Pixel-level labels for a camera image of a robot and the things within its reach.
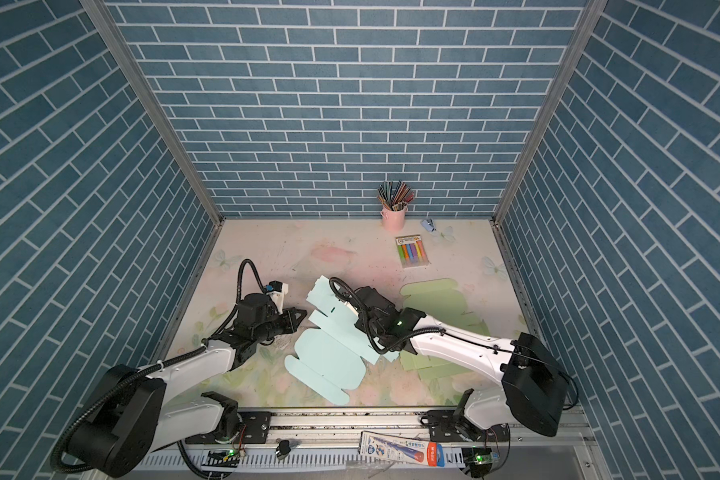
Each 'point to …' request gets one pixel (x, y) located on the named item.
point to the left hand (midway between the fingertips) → (308, 313)
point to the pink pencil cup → (393, 220)
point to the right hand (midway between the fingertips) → (363, 301)
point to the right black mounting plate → (447, 426)
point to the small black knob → (283, 449)
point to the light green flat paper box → (440, 298)
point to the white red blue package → (401, 449)
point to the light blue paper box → (329, 357)
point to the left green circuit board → (222, 458)
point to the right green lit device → (481, 461)
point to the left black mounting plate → (255, 428)
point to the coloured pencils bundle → (395, 196)
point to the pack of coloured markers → (412, 251)
